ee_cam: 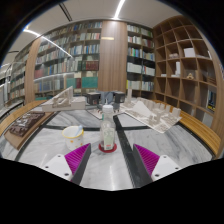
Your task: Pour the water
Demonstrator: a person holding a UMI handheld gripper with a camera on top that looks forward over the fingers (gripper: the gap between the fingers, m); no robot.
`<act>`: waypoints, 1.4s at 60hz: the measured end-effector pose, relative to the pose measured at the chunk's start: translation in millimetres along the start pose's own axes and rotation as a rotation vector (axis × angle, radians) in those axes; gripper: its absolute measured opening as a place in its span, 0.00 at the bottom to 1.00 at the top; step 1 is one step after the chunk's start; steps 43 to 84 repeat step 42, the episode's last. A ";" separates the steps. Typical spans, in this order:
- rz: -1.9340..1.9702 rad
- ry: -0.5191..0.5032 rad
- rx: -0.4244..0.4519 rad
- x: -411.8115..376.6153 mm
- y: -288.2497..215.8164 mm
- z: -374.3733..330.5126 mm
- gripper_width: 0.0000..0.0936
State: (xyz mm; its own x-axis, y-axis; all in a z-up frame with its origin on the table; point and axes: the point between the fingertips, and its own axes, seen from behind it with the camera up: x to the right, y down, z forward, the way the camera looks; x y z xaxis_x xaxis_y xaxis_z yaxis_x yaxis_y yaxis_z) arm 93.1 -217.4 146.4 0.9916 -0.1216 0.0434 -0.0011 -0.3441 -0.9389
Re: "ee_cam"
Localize wooden cubby shelf unit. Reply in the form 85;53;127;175
153;14;224;124

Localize flat round red coaster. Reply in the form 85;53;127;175
98;142;118;154

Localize white cup with yellow rim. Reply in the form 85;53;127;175
61;125;85;151

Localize narrow book-filled shelf unit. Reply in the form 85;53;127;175
125;23;157;93

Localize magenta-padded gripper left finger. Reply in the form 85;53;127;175
42;142;92;186

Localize white architectural building model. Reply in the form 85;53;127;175
41;85;87;113

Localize ceiling light strip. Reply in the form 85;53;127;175
113;0;127;20

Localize tall book-filled shelf unit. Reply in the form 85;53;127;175
33;20;104;98
6;46;32;101

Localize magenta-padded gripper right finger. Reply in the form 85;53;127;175
132;143;183;187

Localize brown architectural model on board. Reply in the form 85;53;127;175
3;110;54;150

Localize white city block model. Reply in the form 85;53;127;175
119;88;183;134

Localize clear plastic drink bottle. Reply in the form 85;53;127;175
99;104;117;152

